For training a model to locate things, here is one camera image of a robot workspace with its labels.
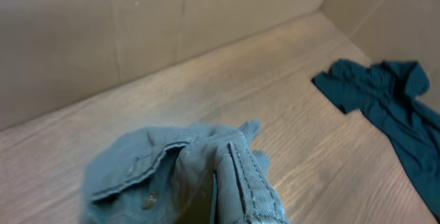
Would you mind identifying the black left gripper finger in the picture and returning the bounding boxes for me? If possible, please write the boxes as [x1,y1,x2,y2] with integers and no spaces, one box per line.
[175,172,218,224]

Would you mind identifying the grey shorts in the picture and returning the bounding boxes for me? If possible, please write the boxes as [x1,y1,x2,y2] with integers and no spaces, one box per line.
[80,120,287,224]

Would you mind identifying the dark teal t-shirt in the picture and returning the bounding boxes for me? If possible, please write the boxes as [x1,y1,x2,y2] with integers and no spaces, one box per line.
[312,59,439,218]

